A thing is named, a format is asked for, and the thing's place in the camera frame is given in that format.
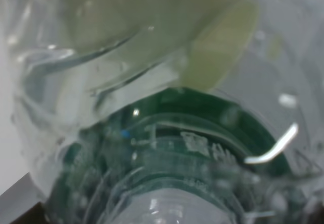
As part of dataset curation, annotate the clear bottle green label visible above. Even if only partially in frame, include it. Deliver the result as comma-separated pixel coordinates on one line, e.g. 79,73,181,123
5,0,324,224

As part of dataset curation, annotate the pale yellow plastic cup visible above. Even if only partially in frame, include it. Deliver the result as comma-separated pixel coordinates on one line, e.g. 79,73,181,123
56,0,259,91

